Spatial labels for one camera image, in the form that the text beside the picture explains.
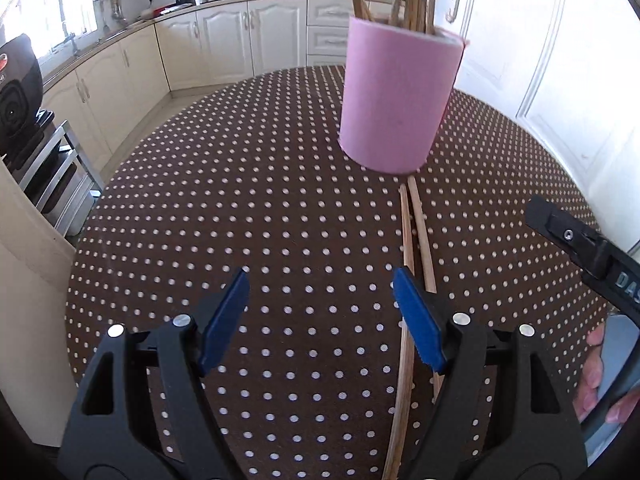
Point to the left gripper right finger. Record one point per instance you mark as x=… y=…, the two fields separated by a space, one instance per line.
x=455 y=350

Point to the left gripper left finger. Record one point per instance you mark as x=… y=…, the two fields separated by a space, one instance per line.
x=188 y=348

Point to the person's right hand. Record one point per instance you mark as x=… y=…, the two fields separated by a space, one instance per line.
x=586 y=397

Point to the brown polka dot tablecloth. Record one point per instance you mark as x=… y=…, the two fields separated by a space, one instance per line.
x=253 y=178

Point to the metal storage rack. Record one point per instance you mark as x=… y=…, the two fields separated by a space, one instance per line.
x=53 y=170

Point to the white door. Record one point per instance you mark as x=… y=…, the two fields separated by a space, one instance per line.
x=568 y=72

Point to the pink cylindrical chopstick holder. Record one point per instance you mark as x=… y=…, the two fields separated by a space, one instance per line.
x=396 y=89

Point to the cream lower cabinets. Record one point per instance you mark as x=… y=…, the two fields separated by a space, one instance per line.
x=113 y=87

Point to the black rice cooker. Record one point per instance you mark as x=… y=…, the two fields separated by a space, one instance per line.
x=24 y=123

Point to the chrome sink faucet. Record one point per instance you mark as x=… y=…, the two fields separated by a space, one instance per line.
x=72 y=42

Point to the window with bars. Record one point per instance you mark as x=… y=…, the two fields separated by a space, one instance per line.
x=49 y=24

